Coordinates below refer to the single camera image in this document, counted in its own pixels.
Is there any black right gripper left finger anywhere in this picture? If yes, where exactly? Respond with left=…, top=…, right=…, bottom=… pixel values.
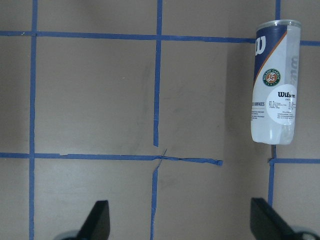
left=76, top=200, right=111, bottom=240

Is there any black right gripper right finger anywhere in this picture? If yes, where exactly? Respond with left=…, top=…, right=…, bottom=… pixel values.
left=250, top=198, right=296, bottom=240

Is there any clear Wilson tennis ball can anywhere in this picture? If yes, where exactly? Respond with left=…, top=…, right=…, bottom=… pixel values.
left=250, top=19, right=302, bottom=145

